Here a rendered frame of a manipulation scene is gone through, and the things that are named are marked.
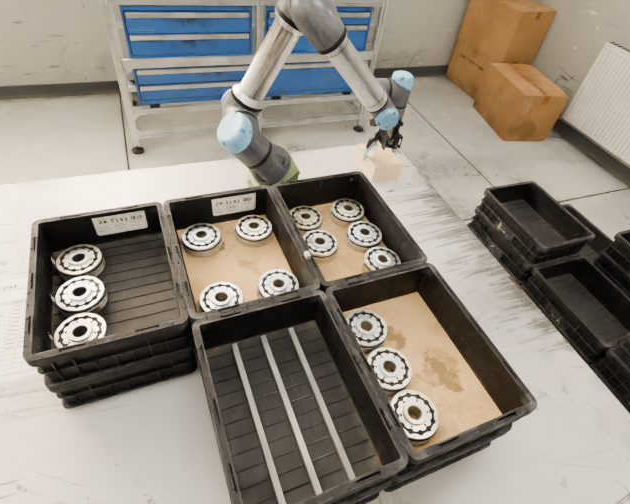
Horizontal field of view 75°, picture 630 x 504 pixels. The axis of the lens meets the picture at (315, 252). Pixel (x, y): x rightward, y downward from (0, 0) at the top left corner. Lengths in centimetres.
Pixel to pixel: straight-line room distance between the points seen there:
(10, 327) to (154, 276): 39
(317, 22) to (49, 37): 276
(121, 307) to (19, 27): 288
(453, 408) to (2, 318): 113
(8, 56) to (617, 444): 388
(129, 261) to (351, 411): 67
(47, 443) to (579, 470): 119
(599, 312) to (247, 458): 164
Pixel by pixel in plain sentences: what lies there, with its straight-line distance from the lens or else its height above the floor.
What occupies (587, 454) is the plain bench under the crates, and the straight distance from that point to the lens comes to 128.
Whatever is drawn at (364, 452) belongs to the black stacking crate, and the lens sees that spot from 90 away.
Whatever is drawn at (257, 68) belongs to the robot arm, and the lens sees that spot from 138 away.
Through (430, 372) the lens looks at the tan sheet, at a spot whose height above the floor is 83.
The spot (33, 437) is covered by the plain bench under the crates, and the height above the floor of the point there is 70.
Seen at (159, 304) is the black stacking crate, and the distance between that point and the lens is 106.
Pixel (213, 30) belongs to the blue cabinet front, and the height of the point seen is 75.
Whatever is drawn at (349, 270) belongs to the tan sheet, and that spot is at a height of 83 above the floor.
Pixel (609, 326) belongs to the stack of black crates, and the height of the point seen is 38.
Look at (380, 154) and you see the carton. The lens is 172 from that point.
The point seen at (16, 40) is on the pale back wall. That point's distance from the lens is 377.
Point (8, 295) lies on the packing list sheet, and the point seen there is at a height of 70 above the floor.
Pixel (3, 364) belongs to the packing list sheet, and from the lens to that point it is 125.
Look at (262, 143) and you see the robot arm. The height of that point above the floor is 94.
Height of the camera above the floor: 167
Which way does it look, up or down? 46 degrees down
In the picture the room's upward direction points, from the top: 9 degrees clockwise
